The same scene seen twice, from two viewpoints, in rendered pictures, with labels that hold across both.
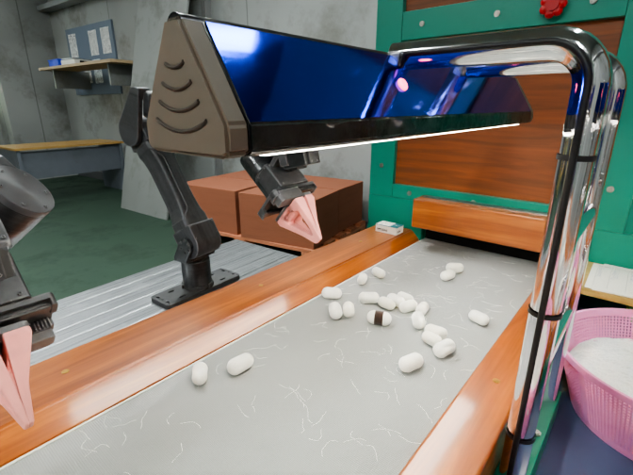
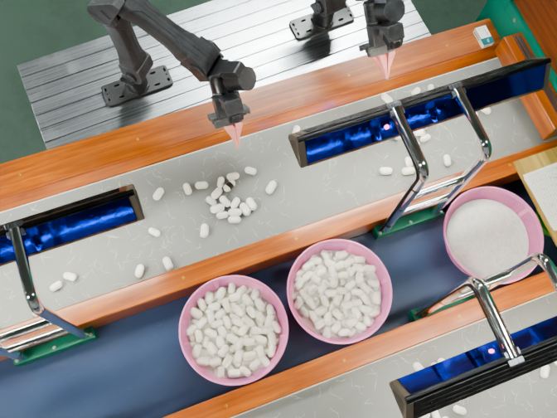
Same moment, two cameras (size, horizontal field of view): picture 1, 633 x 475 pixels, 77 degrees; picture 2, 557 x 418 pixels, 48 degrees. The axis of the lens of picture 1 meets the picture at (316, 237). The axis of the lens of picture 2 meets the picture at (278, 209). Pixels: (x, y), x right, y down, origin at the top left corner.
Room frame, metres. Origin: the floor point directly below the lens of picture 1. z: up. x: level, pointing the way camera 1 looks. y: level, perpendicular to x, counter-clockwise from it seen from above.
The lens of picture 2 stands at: (-0.31, -0.11, 2.29)
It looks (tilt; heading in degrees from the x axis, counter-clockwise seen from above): 71 degrees down; 20
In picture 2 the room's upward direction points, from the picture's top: 10 degrees clockwise
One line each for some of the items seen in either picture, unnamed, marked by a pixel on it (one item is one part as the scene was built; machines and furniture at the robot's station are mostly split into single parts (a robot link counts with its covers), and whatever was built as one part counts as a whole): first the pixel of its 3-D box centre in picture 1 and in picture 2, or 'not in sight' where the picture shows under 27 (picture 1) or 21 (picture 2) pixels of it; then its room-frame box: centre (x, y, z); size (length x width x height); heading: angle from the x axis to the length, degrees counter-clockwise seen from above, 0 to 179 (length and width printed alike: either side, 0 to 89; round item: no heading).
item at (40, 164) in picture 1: (67, 170); not in sight; (4.92, 3.08, 0.32); 1.19 x 0.62 x 0.64; 144
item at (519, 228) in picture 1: (479, 221); (532, 85); (0.84, -0.36, 0.83); 0.30 x 0.06 x 0.07; 50
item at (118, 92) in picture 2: not in sight; (135, 79); (0.34, 0.63, 0.71); 0.20 x 0.07 x 0.08; 144
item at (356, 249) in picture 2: not in sight; (336, 294); (0.08, -0.16, 0.72); 0.27 x 0.27 x 0.10
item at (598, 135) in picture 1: (479, 264); (415, 167); (0.41, -0.18, 0.90); 0.20 x 0.19 x 0.45; 140
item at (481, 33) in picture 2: (389, 227); (483, 36); (0.96, -0.18, 0.77); 0.06 x 0.04 x 0.02; 50
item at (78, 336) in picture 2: not in sight; (21, 300); (-0.33, 0.44, 0.90); 0.20 x 0.19 x 0.45; 140
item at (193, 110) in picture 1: (429, 96); (423, 105); (0.47, -0.12, 1.08); 0.62 x 0.08 x 0.07; 140
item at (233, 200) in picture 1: (272, 212); not in sight; (3.14, 0.36, 0.25); 1.36 x 0.98 x 0.49; 54
